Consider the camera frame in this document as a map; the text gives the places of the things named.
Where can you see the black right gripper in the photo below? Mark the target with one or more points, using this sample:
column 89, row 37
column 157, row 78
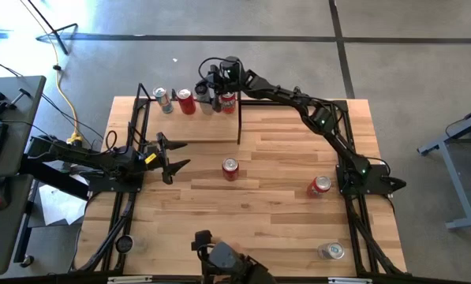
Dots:
column 223, row 79

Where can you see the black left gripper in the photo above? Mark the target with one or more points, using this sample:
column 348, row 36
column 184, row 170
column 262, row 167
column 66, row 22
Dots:
column 164, row 158

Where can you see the red strawberry Fanta can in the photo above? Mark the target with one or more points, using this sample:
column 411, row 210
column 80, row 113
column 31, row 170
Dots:
column 318, row 188
column 228, row 104

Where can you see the red zero sugar cola can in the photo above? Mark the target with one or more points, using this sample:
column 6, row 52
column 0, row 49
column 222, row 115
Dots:
column 230, row 171
column 187, row 104

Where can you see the blue silver slim can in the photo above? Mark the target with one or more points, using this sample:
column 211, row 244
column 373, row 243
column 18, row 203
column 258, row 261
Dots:
column 164, row 103
column 331, row 251

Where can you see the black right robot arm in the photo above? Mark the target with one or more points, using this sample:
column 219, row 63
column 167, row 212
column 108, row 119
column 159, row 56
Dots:
column 278, row 92

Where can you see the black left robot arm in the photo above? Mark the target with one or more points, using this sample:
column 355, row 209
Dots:
column 81, row 158

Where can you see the white paper sheet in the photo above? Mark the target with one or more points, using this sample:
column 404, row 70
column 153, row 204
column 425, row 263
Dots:
column 57, row 205

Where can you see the grey desk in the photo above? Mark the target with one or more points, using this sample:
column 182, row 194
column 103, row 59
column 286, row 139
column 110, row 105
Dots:
column 18, row 118

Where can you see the black floor stand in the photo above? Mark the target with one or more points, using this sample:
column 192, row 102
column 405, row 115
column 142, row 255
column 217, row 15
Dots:
column 52, row 33

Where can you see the black round desk foot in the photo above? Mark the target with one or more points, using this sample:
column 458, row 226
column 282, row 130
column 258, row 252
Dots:
column 27, row 260

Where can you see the wooden shelf black metal frame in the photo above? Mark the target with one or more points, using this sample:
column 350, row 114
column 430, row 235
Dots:
column 195, row 130

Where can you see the white mounting bracket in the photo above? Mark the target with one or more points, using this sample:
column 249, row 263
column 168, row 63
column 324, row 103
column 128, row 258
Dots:
column 349, row 280
column 128, row 279

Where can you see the grey metal table frame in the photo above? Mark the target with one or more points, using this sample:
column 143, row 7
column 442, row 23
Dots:
column 468, row 221

